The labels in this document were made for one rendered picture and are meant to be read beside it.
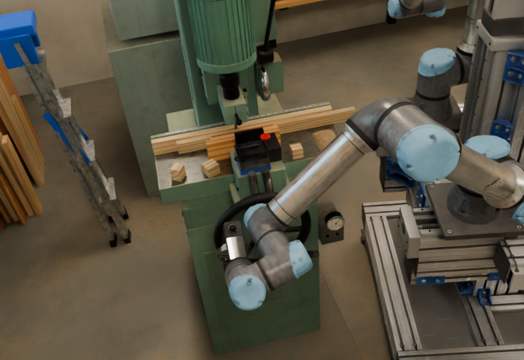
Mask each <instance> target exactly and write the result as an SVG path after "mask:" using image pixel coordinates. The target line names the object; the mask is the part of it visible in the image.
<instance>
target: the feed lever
mask: <svg viewBox="0 0 524 360"><path fill-rule="evenodd" d="M275 3H276V0H271V4H270V8H269V14H268V19H267V29H266V34H265V39H264V45H260V46H256V50H257V63H258V64H259V65H262V64H266V63H271V62H273V61H274V52H273V48H272V46H271V44H269V39H270V34H271V25H272V20H273V15H274V7H275Z"/></svg>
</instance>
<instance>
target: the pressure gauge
mask: <svg viewBox="0 0 524 360"><path fill-rule="evenodd" d="M339 219H340V220H339ZM338 220H339V221H338ZM324 222H325V224H326V225H327V229H329V230H331V231H336V230H338V229H340V228H342V227H343V225H344V224H345V219H344V218H343V216H342V214H341V213H340V212H338V211H333V212H330V213H329V214H328V215H327V216H326V217H325V218H324ZM335 223H337V224H335Z"/></svg>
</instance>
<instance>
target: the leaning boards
mask: <svg viewBox="0 0 524 360"><path fill-rule="evenodd" d="M39 142H40V140H39V138H38V136H37V134H36V131H35V129H34V127H33V125H32V123H31V120H30V118H29V116H28V114H27V111H26V109H25V107H24V106H23V102H22V101H21V99H20V97H19V94H18V92H17V90H16V88H15V86H14V83H13V81H12V79H11V77H10V75H9V72H8V70H7V68H6V67H5V63H4V62H3V60H2V57H1V55H0V231H1V230H3V225H4V218H5V220H6V222H7V223H10V222H11V218H12V219H13V220H14V221H18V220H19V219H20V221H21V223H22V224H25V223H26V218H27V213H28V215H29V216H33V215H35V212H36V214H37V216H39V215H42V205H41V202H40V200H39V199H38V197H37V194H36V192H35V190H34V187H33V186H32V184H31V182H30V180H29V178H28V176H27V173H26V172H25V164H26V166H27V168H28V170H29V172H30V173H31V175H32V177H33V179H34V181H35V183H36V185H37V187H41V186H44V169H45V166H44V157H43V155H42V153H41V150H40V148H39Z"/></svg>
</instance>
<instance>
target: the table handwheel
mask: <svg viewBox="0 0 524 360"><path fill-rule="evenodd" d="M277 194H278V192H263V193H258V194H255V195H252V196H248V197H246V198H244V199H241V200H240V201H238V202H237V203H235V204H233V205H232V206H230V207H229V208H228V209H227V210H226V211H225V212H224V213H223V214H222V215H221V217H220V219H219V220H218V222H217V224H216V226H215V229H214V245H215V248H216V249H217V250H218V249H219V248H220V247H222V237H223V235H224V231H223V224H224V223H225V222H228V221H230V220H231V219H232V218H233V217H234V216H235V215H236V214H238V213H239V212H241V211H243V210H245V211H247V210H248V209H249V208H250V206H254V205H256V204H258V203H269V202H270V201H271V200H272V199H273V198H274V197H275V196H276V195H277ZM300 217H301V221H302V226H295V227H288V228H287V229H286V230H285V233H287V232H297V231H300V233H299V235H298V237H297V238H296V240H300V241H301V243H302V244H304V243H305V241H306V240H307V238H308V236H309V233H310V229H311V218H310V213H309V211H308V210H306V211H305V212H304V213H303V214H302V215H301V216H300ZM254 246H255V244H254V242H253V240H252V241H251V243H250V248H251V249H252V248H253V247H254ZM257 260H259V259H251V263H255V262H256V261H257Z"/></svg>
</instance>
